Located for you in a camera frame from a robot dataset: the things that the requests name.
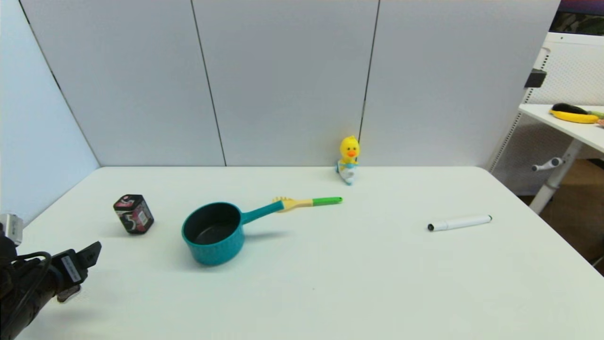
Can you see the white perforated panel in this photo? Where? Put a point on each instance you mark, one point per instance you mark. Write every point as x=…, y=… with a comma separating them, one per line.
x=575, y=71

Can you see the grey coffee capsule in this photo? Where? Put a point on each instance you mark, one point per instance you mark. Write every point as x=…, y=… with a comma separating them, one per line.
x=68, y=295

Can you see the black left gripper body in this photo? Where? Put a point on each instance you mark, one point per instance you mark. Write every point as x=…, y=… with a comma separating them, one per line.
x=70, y=269

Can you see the black partition clamp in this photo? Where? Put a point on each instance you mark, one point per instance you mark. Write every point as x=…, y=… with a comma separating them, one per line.
x=535, y=78

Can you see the black oval object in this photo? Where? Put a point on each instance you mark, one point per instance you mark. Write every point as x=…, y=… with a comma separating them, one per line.
x=568, y=108

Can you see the black box with red print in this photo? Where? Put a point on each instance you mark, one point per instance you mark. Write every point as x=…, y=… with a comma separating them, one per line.
x=134, y=215

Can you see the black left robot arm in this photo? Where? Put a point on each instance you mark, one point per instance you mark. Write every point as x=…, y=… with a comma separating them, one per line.
x=23, y=295

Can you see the white marker pen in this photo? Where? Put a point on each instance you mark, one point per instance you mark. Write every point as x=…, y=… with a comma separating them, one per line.
x=460, y=222

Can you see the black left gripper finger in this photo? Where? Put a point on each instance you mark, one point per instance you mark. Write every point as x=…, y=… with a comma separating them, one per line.
x=90, y=253

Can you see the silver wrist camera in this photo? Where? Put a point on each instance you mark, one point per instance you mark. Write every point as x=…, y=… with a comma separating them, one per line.
x=9, y=227

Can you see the teal saucepan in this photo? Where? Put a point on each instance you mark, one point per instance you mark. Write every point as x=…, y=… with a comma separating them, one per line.
x=214, y=233

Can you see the white side table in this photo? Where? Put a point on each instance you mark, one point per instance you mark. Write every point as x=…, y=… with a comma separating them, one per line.
x=566, y=123

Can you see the yellow duck toy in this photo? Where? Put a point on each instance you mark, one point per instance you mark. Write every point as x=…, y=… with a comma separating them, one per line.
x=349, y=158

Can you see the green object on side table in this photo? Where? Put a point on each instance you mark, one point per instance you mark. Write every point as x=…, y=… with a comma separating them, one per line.
x=597, y=114

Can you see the yellow banana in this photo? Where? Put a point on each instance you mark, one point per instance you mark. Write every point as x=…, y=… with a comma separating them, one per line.
x=573, y=117

